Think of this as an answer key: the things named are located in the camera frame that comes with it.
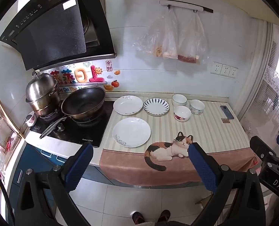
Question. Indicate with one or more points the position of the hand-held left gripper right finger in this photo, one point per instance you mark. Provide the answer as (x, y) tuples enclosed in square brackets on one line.
[(202, 167)]

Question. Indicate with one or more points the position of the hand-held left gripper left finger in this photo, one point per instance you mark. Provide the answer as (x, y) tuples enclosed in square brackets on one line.
[(79, 167)]

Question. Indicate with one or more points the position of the white bowl with blue rim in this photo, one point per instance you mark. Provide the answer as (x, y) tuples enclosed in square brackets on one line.
[(179, 100)]

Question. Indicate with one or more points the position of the cardboard piece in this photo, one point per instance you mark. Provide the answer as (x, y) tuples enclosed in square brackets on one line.
[(204, 200)]

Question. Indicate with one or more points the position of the black glass gas stove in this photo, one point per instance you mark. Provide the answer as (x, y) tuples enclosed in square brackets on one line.
[(83, 133)]

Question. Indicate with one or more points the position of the striped counter mat with cat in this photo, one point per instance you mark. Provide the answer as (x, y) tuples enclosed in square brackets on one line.
[(207, 131)]

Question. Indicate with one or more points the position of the blue kitchen cabinet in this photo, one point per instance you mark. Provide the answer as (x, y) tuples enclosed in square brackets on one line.
[(35, 162)]

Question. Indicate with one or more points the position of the small brown card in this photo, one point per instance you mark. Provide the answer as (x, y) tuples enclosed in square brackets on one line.
[(225, 120)]

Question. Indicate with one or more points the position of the blue smartphone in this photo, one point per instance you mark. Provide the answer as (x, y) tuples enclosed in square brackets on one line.
[(227, 112)]

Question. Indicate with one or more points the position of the white bowl with red flowers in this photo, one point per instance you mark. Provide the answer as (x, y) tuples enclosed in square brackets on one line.
[(182, 114)]

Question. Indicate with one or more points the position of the white bowl with blue pattern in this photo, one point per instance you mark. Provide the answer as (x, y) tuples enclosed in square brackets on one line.
[(197, 107)]

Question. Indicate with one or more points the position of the person's right shoe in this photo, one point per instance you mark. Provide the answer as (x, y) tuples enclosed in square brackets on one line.
[(164, 215)]

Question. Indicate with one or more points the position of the person's shoe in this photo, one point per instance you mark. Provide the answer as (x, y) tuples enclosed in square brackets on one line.
[(138, 217), (164, 215)]

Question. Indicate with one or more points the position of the large white floral plate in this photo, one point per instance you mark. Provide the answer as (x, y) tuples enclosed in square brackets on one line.
[(131, 131)]

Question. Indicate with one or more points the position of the small floral bowl with spoon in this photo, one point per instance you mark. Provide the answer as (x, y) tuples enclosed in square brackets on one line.
[(31, 120)]

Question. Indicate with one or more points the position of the white plate with blue stripes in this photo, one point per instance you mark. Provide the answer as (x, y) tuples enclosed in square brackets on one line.
[(156, 106)]

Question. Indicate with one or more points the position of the person's left shoe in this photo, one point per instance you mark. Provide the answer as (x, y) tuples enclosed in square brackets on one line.
[(138, 217)]

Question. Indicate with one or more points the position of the white plate with grey print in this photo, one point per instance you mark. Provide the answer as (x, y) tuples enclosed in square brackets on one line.
[(127, 105)]

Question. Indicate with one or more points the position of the stainless steel steamer pot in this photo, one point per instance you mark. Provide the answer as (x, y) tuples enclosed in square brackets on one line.
[(41, 89)]

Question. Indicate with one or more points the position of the wooden cutting board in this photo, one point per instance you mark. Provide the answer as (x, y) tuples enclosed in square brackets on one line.
[(7, 117)]

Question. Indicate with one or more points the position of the clear plastic bag with food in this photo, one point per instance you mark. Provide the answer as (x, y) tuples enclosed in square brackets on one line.
[(158, 37), (192, 44)]

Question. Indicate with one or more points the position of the black range hood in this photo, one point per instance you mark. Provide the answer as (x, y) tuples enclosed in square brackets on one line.
[(54, 33)]

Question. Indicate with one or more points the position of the white wall socket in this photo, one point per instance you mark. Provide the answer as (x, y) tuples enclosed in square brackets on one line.
[(225, 70), (216, 68), (233, 72)]

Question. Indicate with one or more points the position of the colourful wall sticker set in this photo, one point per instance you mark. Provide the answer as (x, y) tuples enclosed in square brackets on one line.
[(83, 75)]

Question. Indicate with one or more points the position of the white wall hook rail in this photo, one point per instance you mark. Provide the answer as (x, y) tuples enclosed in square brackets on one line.
[(186, 5)]

